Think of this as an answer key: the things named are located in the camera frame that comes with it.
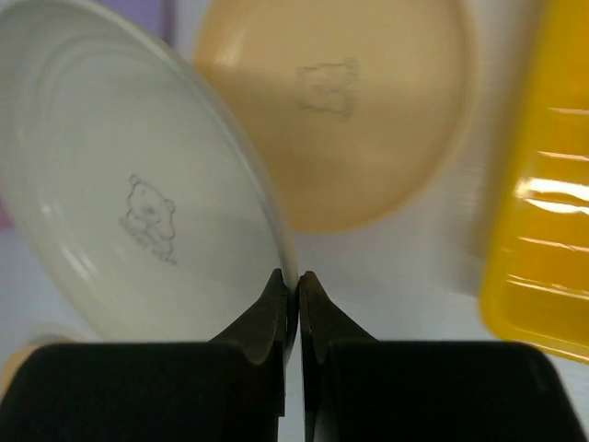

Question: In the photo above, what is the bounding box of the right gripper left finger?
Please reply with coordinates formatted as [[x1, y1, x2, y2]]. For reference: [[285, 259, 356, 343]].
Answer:
[[1, 271, 288, 441]]

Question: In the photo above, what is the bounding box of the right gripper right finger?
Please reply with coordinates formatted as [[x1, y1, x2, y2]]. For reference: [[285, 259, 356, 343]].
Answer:
[[298, 272, 586, 441]]

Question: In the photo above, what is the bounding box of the cream white plate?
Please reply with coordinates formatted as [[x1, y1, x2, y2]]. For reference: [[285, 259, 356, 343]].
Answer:
[[1, 1, 298, 342]]

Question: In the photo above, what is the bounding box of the orange plate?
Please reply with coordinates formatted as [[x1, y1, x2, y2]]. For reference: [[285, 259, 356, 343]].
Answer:
[[194, 1, 479, 233]]

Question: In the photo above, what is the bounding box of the purple plate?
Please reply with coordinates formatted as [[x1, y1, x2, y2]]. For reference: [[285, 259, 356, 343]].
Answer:
[[99, 0, 177, 46]]

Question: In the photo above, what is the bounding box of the yellow plastic bin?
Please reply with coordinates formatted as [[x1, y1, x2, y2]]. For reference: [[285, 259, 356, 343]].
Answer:
[[479, 1, 588, 362]]

